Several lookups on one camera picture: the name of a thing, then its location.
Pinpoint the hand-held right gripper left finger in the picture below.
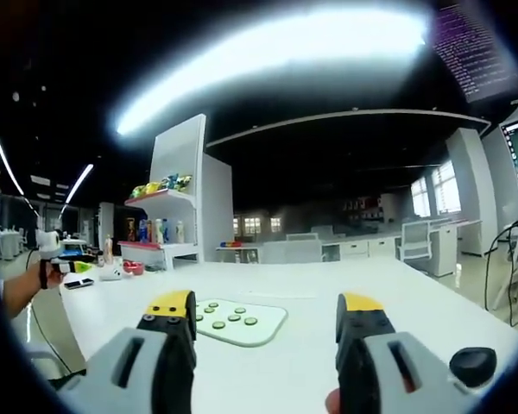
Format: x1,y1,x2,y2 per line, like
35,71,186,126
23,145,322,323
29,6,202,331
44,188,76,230
55,289,199,414

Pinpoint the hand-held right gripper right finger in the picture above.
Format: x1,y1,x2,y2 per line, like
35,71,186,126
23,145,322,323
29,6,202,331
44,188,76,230
334,292,480,414

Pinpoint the group of cucumber slices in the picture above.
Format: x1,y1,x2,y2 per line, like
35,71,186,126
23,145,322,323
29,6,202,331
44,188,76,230
195,301,257,330

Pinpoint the person's left hand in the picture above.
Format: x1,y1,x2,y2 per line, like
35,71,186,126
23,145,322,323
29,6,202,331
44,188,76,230
38,260,65,291

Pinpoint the person's right hand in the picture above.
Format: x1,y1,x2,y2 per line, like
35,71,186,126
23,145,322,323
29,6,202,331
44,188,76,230
325,387,343,414

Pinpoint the black flat phone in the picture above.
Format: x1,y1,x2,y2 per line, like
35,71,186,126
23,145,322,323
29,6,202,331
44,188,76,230
63,278,95,292

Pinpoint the blue and white box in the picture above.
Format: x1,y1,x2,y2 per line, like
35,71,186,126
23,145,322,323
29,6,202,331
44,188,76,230
60,241,85,260

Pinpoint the row of colourful bottles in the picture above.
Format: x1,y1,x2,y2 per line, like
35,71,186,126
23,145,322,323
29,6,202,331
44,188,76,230
127,216,186,246

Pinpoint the pile of colourful snack packets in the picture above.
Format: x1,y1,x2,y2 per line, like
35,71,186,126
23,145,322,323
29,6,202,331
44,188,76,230
130,172,194,200

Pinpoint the row of white desks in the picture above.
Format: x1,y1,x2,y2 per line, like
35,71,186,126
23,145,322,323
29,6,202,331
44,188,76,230
261,217,484,278

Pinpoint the white tray with green rim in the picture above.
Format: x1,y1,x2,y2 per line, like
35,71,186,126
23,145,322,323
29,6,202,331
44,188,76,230
195,298,289,348

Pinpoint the white mesh office chair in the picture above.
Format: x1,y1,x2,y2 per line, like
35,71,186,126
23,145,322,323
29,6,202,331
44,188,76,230
395,220,433,262

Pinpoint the white display shelf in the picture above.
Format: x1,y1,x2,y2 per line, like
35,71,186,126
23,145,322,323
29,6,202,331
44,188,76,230
117,113,235,265

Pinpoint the long ceiling light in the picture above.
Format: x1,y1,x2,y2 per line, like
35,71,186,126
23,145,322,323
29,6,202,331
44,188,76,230
110,6,431,135

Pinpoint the monitor with text lines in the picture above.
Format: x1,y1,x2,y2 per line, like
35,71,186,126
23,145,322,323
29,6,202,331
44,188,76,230
431,0,518,104

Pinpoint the black cable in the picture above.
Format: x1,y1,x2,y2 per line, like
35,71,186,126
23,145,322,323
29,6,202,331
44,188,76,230
482,219,518,331

